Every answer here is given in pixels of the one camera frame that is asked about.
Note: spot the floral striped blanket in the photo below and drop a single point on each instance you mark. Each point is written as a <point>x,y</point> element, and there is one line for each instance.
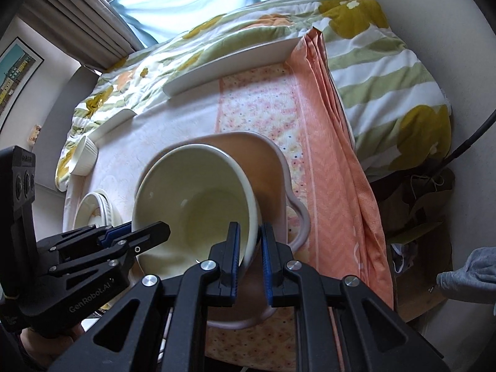
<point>387,85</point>

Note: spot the framed houses picture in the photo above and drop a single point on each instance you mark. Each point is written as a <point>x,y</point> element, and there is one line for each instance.
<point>15,73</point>

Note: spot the brown paper bag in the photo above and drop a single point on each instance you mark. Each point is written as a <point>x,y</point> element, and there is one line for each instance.
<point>420,201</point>

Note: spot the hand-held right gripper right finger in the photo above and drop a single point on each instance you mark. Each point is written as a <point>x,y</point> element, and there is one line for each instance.
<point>266,267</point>

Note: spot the light blue window cloth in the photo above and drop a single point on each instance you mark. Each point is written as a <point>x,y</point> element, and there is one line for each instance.
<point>186,0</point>

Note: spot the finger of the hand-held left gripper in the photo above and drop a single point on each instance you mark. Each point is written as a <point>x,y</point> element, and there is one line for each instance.
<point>77,240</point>
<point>116,255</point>

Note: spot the person's left hand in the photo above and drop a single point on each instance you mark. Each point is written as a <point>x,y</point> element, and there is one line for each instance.
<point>50,350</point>

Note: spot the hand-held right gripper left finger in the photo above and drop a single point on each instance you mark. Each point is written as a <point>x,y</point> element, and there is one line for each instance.
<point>235,267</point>

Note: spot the cream smooth bowl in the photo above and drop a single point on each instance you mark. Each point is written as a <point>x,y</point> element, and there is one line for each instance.
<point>193,201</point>

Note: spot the grey headboard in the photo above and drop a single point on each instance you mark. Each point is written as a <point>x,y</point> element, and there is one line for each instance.
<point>71,89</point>

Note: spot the white duck print plate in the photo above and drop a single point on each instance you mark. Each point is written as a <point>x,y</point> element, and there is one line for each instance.
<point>91,209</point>

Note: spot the grey cloth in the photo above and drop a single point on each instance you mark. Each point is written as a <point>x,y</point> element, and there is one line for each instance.
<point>471,273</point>

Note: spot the pink dotted floral mat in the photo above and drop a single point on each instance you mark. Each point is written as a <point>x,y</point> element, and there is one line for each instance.
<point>255,100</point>

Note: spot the white ribbed ramekin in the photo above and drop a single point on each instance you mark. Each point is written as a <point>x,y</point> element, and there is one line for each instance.
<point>86,155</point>

